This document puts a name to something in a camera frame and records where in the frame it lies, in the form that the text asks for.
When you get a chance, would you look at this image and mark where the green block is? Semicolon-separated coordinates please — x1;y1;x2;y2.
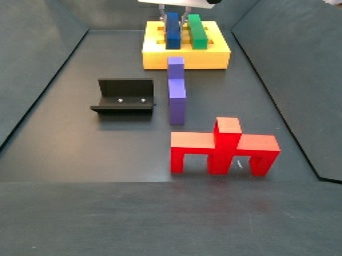
188;14;209;50

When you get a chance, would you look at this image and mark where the red block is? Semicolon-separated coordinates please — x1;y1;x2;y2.
171;117;281;176

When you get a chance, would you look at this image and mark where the black angle bracket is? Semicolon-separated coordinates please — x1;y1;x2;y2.
91;78;155;114

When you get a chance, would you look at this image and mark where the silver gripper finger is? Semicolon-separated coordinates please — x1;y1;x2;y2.
159;4;167;25
181;6;192;27

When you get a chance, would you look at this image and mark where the blue block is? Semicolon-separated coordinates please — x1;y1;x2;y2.
166;12;182;49

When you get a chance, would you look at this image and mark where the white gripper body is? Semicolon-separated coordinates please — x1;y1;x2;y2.
138;0;222;9

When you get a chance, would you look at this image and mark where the purple block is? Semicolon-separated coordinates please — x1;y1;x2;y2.
167;57;188;125

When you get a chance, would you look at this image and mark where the yellow peg board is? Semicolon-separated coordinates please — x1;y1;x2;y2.
142;21;232;70

